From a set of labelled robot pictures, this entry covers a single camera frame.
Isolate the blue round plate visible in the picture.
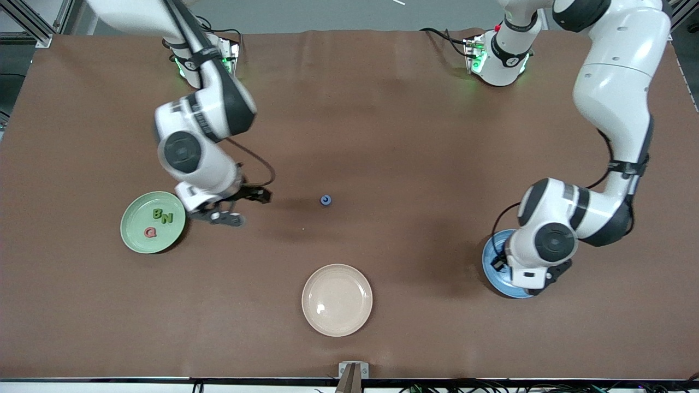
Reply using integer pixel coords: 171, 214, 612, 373
482, 229, 533, 299

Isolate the green round plate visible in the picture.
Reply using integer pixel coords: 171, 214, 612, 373
120, 191, 186, 254

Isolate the beige round plate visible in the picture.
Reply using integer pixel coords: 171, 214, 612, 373
301, 264, 374, 337

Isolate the brown table cover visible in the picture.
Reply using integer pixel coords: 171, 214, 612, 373
0, 30, 699, 380

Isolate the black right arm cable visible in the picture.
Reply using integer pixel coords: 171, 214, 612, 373
164, 0, 275, 189

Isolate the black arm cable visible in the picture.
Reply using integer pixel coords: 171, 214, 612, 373
164, 0, 275, 189
490, 128, 650, 271

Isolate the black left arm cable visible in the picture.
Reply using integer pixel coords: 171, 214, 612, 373
490, 128, 650, 271

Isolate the black base cable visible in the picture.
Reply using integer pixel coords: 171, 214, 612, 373
197, 16, 244, 51
419, 26, 470, 55

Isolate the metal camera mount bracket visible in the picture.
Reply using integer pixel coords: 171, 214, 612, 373
337, 361, 370, 393

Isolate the aluminium frame post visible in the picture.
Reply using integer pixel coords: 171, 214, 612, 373
0, 0, 88, 49
667, 0, 699, 33

